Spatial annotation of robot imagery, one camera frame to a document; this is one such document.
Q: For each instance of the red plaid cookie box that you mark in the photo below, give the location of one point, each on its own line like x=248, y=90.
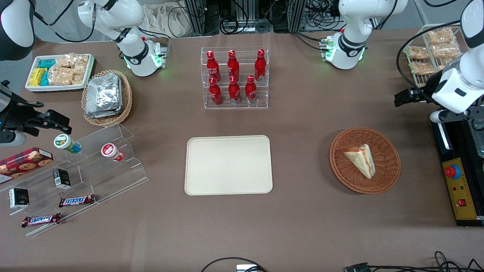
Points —
x=22, y=163

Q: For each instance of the teal snack packet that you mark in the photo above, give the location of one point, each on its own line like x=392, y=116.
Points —
x=45, y=78
x=47, y=63

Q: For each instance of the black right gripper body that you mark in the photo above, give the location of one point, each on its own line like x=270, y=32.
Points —
x=18, y=116

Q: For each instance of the brown Snickers bar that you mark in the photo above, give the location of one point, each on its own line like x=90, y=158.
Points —
x=76, y=200
x=41, y=220

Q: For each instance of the black yellow control box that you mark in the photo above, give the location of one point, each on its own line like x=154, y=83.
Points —
x=459, y=189

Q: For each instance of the clear acrylic stepped shelf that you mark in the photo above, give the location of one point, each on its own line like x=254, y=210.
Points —
x=98, y=177

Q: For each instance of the green lid yogurt cup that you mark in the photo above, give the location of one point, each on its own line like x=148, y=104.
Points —
x=64, y=142

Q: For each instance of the red cola bottle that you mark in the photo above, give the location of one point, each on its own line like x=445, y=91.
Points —
x=213, y=66
x=234, y=91
x=233, y=65
x=260, y=65
x=215, y=93
x=250, y=90

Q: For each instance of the white rectangular snack tray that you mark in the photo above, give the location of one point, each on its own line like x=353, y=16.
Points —
x=34, y=88

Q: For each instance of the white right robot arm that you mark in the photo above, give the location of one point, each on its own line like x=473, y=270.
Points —
x=132, y=45

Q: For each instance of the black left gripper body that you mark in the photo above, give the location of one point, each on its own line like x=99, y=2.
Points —
x=426, y=91

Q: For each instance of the small black carton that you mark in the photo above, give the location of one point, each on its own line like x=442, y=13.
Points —
x=61, y=178
x=19, y=198

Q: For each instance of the round brown wicker basket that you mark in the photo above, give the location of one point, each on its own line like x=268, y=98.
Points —
x=385, y=170

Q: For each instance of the clear acrylic bottle rack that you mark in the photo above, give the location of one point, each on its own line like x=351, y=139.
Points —
x=242, y=105

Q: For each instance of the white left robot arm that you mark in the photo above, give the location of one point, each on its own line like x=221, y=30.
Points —
x=355, y=22

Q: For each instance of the beige plastic serving tray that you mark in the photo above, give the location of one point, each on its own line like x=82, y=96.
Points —
x=228, y=165

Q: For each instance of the wrapped bread pack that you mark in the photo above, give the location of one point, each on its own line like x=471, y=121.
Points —
x=418, y=53
x=440, y=36
x=446, y=51
x=422, y=68

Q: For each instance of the yellow snack packet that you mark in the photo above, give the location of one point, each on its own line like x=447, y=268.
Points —
x=36, y=76

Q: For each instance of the oval light wicker basket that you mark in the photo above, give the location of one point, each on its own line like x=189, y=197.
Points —
x=126, y=102

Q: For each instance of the crumpled clear plastic bag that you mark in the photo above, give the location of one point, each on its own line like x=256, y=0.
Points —
x=166, y=19

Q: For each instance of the red emergency stop button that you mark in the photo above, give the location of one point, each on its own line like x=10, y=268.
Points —
x=452, y=172

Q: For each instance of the red lid yogurt cup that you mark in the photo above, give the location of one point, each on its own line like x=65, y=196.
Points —
x=110, y=150

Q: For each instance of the clear rice cracker pack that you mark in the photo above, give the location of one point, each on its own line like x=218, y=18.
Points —
x=59, y=76
x=65, y=61
x=81, y=63
x=78, y=78

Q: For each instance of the small white device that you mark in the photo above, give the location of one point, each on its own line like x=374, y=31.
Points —
x=247, y=268

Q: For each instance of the silver foil pouch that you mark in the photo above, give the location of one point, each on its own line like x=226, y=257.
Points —
x=102, y=115
x=104, y=94

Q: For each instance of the triangle sandwich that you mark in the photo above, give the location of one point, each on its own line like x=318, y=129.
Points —
x=361, y=159

